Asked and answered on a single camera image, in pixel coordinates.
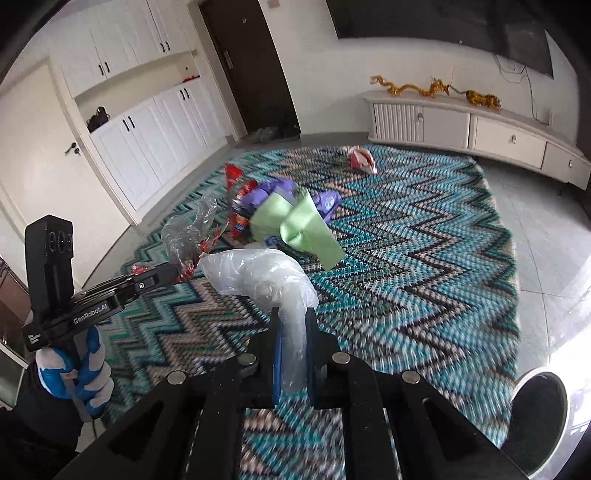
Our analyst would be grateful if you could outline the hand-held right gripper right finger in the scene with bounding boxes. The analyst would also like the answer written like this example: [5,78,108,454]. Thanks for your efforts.
[304,307,528,480]

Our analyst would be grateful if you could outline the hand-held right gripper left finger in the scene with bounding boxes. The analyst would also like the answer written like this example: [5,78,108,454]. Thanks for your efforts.
[53,308,287,480]

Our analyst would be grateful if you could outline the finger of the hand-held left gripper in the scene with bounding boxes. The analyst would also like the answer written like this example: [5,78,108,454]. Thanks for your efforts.
[124,261,198,297]

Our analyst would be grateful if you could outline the clear red-printed plastic wrapper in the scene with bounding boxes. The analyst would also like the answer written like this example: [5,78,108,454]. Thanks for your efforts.
[160,191,228,283]

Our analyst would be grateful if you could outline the translucent white plastic bag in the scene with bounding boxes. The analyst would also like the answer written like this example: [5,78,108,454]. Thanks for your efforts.
[198,248,319,394]

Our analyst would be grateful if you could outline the white-rimmed trash bin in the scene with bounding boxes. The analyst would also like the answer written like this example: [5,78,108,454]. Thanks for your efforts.
[500,371,572,477]

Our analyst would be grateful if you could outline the person's left forearm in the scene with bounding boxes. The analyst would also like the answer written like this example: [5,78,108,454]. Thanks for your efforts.
[0,362,95,480]

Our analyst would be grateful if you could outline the person's left hand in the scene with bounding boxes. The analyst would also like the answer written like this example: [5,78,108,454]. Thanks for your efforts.
[37,325,115,422]

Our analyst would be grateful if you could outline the brown wooden furniture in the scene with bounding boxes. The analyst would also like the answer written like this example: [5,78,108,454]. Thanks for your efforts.
[0,256,32,344]

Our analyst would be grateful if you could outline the white interior door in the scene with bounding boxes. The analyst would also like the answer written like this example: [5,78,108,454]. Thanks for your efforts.
[0,60,131,289]

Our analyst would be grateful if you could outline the red and blue snack packet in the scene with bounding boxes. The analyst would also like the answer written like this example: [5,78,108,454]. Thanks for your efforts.
[229,179,259,239]

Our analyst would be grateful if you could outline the green paper sheet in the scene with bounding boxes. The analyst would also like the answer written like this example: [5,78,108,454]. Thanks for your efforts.
[249,187,346,271]

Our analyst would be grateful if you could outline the zigzag patterned blanket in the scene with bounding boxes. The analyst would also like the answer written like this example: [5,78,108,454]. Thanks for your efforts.
[99,144,523,480]

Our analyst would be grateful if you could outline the purple plastic bag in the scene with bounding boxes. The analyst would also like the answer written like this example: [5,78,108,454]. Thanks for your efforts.
[241,177,343,228]

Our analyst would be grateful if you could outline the black bag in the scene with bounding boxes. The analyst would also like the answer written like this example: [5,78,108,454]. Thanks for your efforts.
[86,106,111,135]

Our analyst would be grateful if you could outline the pink and red wrapper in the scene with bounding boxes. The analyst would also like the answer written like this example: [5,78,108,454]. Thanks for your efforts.
[346,145,379,175]

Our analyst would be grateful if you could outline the dark brown entrance door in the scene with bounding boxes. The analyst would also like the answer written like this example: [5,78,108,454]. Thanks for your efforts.
[198,0,302,142]

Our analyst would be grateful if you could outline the golden dragon ornament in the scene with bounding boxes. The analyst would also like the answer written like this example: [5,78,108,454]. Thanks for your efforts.
[370,75,452,99]

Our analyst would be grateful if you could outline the white TV cabinet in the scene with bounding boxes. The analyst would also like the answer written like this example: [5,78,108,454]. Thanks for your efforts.
[360,89,591,191]

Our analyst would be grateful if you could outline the golden tiger ornament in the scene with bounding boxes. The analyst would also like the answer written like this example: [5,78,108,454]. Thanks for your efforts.
[464,89,503,111]

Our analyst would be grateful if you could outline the white wall cabinet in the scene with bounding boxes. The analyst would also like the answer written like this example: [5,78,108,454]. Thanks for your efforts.
[46,0,232,227]

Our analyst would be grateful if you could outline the black television cable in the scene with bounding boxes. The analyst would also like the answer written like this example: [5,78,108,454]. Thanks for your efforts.
[493,52,542,121]

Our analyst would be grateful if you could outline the black wall television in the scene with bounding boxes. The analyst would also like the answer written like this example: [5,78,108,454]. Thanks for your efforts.
[325,0,555,79]

